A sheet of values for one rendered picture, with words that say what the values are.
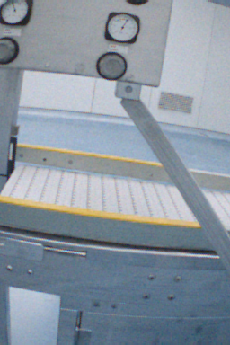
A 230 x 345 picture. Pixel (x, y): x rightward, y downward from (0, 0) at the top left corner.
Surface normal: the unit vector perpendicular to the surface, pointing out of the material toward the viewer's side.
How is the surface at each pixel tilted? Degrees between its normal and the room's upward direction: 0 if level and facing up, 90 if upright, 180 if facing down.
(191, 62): 90
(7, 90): 90
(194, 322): 90
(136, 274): 90
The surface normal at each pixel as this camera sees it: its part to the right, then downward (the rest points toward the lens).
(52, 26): 0.05, 0.32
